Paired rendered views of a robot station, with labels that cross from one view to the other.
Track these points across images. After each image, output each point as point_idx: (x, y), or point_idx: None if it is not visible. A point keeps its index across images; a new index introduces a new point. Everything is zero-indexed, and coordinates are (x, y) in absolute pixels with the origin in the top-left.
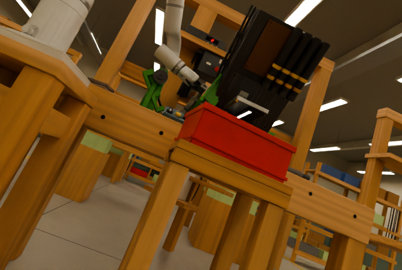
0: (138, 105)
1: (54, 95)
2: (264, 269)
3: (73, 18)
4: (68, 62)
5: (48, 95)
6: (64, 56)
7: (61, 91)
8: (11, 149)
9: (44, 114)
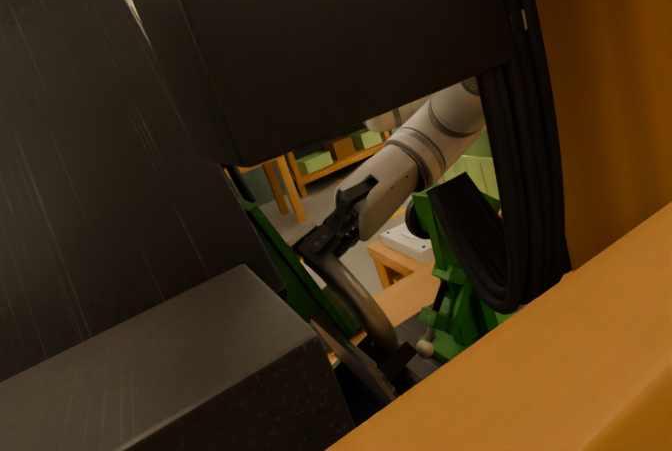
0: (386, 288)
1: (381, 270)
2: None
3: None
4: (387, 240)
5: (378, 270)
6: (382, 237)
7: (383, 267)
8: None
9: (387, 285)
